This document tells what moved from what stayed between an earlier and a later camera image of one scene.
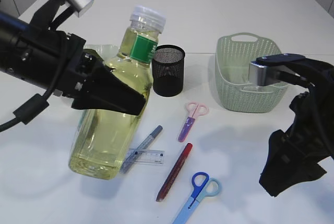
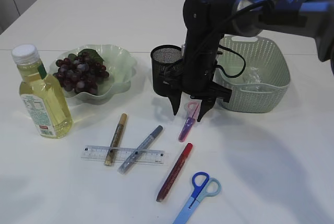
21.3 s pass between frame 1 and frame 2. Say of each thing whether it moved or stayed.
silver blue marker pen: stayed
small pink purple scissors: stayed
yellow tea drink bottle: moved
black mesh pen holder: stayed
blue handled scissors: stayed
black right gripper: moved
